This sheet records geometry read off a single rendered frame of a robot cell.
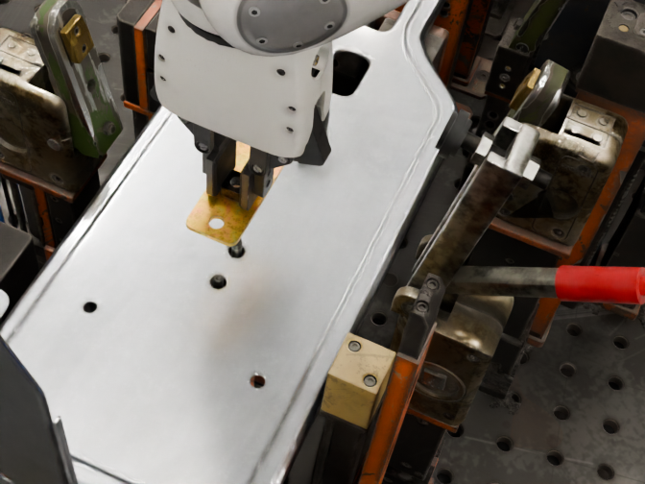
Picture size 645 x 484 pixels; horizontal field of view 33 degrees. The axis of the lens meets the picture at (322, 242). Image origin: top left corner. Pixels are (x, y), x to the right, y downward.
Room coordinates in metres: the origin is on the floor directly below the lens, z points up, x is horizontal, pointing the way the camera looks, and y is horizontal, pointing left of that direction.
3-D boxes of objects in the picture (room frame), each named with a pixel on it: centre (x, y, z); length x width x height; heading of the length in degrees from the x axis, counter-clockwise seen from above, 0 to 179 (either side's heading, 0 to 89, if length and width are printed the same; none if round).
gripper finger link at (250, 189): (0.43, 0.04, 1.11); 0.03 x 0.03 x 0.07; 73
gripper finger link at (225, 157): (0.45, 0.09, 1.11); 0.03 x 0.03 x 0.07; 73
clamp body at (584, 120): (0.55, -0.17, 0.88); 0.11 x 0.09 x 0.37; 73
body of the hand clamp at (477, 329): (0.39, -0.10, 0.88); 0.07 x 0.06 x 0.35; 73
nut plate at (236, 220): (0.44, 0.06, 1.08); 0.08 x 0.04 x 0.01; 163
